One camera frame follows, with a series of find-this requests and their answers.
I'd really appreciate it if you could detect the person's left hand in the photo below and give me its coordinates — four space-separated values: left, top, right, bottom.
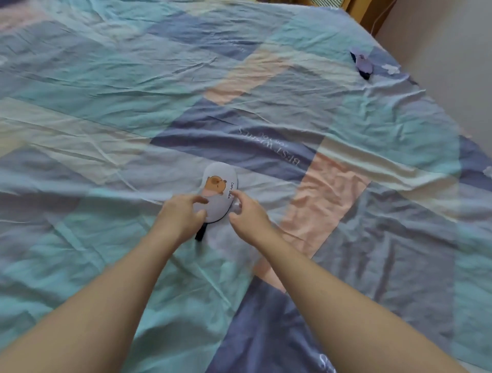
152 194 210 253

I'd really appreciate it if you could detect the person's right hand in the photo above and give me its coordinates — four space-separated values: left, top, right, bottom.
229 189 277 246

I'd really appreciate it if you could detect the grey-blue eye mask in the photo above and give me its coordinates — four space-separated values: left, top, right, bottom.
192 161 239 242

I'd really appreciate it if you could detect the purple eye mask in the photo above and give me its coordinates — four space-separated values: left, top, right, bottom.
350 47 374 80

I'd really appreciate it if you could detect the person's right forearm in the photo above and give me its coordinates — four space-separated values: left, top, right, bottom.
252 229 468 373

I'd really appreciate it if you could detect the person's left forearm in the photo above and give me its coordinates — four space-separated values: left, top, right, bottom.
0 234 177 373

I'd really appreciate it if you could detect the patchwork bed sheet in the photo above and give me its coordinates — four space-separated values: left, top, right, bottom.
0 0 492 373

